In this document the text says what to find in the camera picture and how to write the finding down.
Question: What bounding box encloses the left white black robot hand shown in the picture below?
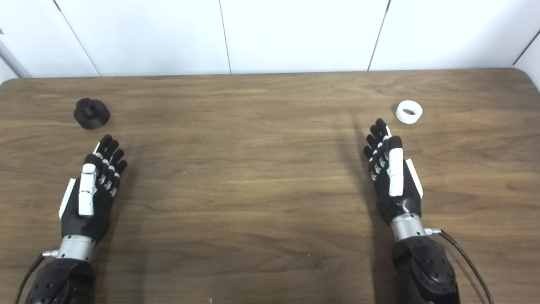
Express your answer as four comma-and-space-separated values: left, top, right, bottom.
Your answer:
59, 134, 128, 243

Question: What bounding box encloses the round black plastic part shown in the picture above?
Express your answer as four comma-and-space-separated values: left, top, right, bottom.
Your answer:
73, 98, 111, 130

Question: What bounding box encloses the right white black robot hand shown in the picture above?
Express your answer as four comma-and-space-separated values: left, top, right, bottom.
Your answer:
363, 118, 424, 225

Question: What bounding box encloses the white plastic ring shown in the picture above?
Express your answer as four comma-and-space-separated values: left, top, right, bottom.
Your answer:
396, 100, 423, 125

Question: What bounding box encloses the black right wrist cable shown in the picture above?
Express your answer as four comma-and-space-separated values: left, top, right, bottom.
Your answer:
438, 229, 494, 304

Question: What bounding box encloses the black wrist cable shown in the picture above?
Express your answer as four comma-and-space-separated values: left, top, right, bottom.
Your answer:
438, 229, 494, 304
15, 252, 48, 304

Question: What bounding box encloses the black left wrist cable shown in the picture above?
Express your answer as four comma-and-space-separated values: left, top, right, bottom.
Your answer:
15, 252, 48, 304

